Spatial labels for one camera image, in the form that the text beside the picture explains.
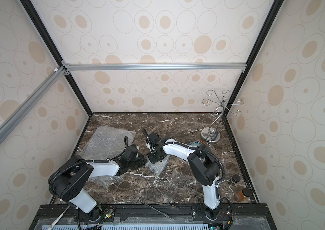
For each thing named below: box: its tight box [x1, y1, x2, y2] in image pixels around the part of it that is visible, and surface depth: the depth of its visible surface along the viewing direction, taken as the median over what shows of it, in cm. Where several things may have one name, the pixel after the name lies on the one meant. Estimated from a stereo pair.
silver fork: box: [47, 205, 71, 230], surface depth 71 cm
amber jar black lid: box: [234, 187, 253, 203], surface depth 74 cm
